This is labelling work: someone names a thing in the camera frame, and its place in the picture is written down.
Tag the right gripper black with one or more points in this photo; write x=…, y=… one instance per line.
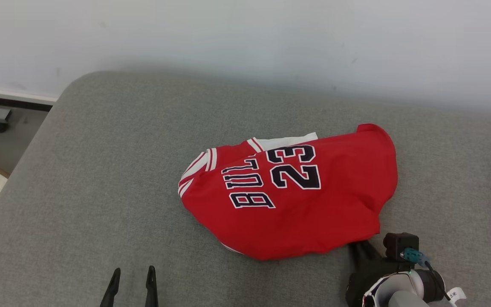
x=369, y=277

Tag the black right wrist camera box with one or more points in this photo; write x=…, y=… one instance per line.
x=399, y=245

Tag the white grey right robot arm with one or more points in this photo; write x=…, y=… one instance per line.
x=403, y=290

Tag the white wall baseboard strip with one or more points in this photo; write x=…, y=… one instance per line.
x=11, y=97

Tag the red white basketball jersey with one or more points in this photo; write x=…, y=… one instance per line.
x=305, y=200

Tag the teal right camera connector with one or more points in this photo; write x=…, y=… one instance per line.
x=414, y=256

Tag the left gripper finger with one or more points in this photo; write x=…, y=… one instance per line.
x=151, y=290
x=111, y=292

